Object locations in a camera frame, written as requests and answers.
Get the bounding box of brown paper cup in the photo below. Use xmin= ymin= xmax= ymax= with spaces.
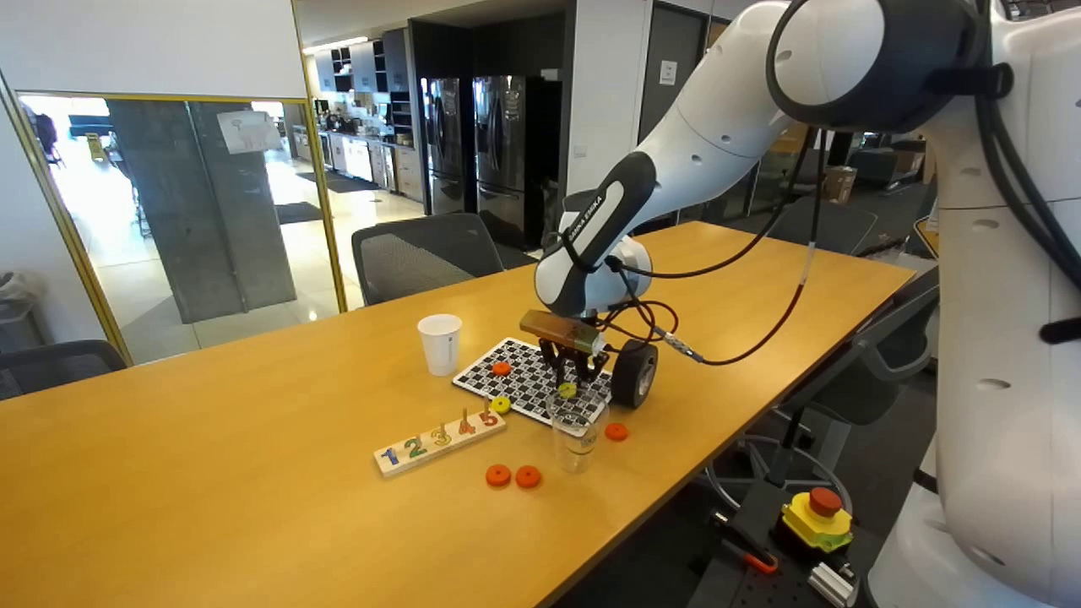
xmin=826 ymin=162 xmax=857 ymax=206

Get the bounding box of black glass cabinet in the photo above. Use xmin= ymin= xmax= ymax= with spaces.
xmin=408 ymin=13 xmax=567 ymax=251

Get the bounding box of black tape roll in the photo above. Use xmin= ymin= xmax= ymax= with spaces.
xmin=609 ymin=339 xmax=663 ymax=412

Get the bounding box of black white marker checkerboard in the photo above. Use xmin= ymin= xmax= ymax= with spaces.
xmin=450 ymin=334 xmax=618 ymax=441

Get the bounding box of orange handled screwdriver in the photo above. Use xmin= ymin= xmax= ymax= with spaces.
xmin=720 ymin=538 xmax=785 ymax=581

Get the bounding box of white paper cup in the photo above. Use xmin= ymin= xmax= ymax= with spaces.
xmin=417 ymin=311 xmax=468 ymax=377

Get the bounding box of dark grey office chair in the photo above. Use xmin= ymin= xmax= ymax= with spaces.
xmin=0 ymin=339 xmax=129 ymax=402

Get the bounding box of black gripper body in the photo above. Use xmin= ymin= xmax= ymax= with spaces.
xmin=538 ymin=334 xmax=614 ymax=382

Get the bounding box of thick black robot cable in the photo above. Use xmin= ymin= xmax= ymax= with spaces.
xmin=657 ymin=114 xmax=833 ymax=368

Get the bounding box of wooden number puzzle board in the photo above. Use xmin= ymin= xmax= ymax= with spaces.
xmin=371 ymin=408 xmax=506 ymax=481

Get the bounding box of thin black cable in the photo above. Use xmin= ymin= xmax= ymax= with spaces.
xmin=604 ymin=129 xmax=821 ymax=341

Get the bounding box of black mesh office chair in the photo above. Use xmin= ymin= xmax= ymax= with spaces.
xmin=350 ymin=210 xmax=506 ymax=307

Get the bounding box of yellow red emergency stop button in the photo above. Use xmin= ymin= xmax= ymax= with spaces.
xmin=780 ymin=483 xmax=857 ymax=553

